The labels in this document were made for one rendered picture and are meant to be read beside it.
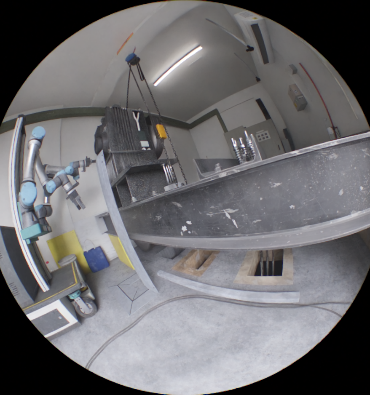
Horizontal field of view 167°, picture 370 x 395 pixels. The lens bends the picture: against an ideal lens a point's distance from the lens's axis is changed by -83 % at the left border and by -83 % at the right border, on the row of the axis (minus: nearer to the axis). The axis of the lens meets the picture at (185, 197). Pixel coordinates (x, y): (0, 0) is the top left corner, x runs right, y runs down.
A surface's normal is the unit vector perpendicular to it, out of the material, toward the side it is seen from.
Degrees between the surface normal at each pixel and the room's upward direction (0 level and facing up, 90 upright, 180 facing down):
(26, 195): 98
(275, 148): 90
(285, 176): 90
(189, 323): 0
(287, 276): 0
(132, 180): 90
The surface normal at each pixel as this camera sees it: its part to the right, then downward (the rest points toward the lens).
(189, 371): -0.32, -0.95
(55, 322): 0.78, -0.21
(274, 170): -0.61, 0.26
